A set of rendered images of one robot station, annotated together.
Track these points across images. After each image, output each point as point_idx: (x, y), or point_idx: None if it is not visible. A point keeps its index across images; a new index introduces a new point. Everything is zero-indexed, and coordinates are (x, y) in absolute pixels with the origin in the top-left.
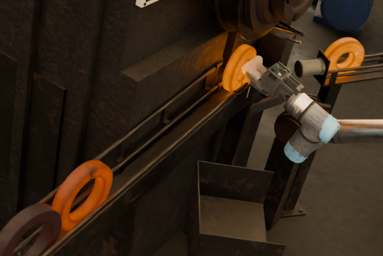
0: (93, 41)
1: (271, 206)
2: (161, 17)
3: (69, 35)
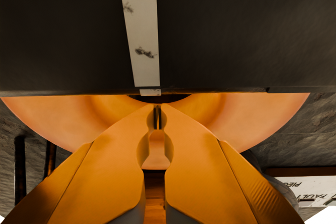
0: None
1: None
2: None
3: None
